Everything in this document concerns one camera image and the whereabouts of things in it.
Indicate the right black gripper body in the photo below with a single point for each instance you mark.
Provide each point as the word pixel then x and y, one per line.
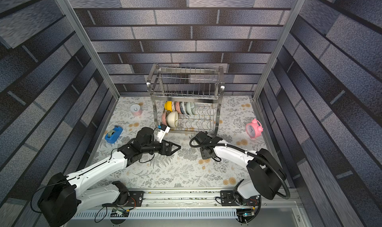
pixel 205 140

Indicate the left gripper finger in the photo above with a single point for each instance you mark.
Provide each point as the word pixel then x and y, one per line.
pixel 173 144
pixel 174 149

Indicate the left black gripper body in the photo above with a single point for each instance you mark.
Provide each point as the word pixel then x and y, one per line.
pixel 161 150

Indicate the cream white bowl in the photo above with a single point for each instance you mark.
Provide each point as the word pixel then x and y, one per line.
pixel 172 119

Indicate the pink patterned floral bowl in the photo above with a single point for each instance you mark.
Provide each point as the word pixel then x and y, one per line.
pixel 164 118

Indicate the yellow bowl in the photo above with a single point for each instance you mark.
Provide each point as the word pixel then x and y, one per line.
pixel 169 106

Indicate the brown patterned bowl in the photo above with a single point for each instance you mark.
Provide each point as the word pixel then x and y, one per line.
pixel 177 107

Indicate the blue white patterned bowl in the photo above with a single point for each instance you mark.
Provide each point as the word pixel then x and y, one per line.
pixel 184 111

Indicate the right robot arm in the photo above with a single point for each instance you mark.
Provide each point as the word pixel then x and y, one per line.
pixel 266 177

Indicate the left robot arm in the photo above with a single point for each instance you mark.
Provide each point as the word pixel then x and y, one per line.
pixel 67 195

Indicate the stainless steel dish rack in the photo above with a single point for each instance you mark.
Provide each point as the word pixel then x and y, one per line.
pixel 202 85

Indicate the floral tablecloth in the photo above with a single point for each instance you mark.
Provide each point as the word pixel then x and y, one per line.
pixel 186 168

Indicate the pink white cup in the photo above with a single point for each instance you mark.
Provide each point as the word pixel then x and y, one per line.
pixel 136 110

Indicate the pink alarm clock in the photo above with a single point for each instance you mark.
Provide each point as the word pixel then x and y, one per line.
pixel 254 129

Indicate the blue tape dispenser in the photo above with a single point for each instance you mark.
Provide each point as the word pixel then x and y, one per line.
pixel 113 135

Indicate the aluminium front rail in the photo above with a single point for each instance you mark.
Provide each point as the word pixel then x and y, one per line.
pixel 204 198

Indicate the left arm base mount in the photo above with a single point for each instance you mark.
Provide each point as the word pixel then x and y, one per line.
pixel 131 199

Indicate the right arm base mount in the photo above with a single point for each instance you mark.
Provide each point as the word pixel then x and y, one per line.
pixel 232 198

